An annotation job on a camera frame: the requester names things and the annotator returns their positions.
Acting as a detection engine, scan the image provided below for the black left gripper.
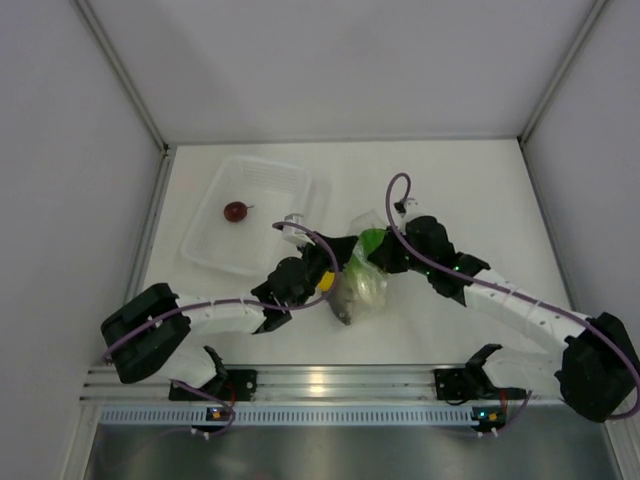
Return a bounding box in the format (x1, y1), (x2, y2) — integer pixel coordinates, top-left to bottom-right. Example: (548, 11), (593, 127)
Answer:
(293, 230), (358, 308)

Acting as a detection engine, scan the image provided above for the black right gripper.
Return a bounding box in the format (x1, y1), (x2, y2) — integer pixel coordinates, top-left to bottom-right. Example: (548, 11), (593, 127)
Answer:
(371, 224), (434, 277)

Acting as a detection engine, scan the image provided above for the fake green lettuce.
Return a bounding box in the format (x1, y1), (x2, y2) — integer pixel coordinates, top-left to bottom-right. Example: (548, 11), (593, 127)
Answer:
(346, 228), (386, 275)

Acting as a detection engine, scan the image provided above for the fake yellow lemon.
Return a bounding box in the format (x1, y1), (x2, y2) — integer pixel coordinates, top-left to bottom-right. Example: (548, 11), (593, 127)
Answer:
(317, 271), (336, 293)

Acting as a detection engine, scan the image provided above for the clear dotted zip bag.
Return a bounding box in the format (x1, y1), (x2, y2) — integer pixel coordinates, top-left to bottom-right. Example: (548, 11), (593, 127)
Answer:
(332, 210), (387, 324)

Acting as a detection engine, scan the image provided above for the fake red apple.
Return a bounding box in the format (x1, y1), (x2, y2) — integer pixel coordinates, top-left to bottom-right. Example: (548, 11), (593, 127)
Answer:
(223, 201), (254, 223)

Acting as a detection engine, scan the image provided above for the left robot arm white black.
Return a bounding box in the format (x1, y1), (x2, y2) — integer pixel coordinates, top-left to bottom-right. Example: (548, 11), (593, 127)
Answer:
(100, 221), (358, 400)

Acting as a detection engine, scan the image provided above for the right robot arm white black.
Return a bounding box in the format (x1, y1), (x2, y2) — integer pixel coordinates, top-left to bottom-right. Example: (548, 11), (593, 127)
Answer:
(366, 216), (639, 423)

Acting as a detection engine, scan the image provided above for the fake grey fish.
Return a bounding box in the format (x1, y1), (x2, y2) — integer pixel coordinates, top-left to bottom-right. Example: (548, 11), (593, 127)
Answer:
(327, 284), (357, 325)

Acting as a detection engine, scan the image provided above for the white perforated plastic basket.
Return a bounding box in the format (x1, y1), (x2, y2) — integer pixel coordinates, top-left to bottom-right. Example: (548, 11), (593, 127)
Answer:
(180, 155), (313, 277)

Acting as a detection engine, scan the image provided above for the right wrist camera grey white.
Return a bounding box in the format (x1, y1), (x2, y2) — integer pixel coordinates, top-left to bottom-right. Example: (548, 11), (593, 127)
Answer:
(393, 197), (419, 218)

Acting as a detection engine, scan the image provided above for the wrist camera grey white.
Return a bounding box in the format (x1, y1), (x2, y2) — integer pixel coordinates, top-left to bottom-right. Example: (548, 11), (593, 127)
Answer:
(281, 213), (307, 247)
(393, 197), (419, 218)

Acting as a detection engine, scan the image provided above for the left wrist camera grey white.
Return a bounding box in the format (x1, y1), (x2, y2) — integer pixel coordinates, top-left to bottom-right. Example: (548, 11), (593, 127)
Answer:
(281, 213), (307, 247)

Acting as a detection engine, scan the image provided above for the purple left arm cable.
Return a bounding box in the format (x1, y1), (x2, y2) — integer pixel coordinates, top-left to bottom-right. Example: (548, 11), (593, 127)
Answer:
(102, 222), (344, 364)

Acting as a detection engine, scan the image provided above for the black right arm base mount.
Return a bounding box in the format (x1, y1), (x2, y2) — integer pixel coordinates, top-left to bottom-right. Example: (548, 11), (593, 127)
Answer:
(433, 344), (527, 405)

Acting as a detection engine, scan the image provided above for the grey slotted cable duct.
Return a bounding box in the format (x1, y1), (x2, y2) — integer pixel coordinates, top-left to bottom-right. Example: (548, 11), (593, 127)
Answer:
(100, 405), (503, 427)

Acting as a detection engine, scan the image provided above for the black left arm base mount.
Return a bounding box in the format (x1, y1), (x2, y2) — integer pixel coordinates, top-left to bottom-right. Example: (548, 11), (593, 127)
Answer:
(169, 346), (258, 403)

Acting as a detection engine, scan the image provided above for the aluminium mounting rail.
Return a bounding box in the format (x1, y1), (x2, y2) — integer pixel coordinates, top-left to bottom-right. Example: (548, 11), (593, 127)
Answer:
(82, 363), (566, 402)

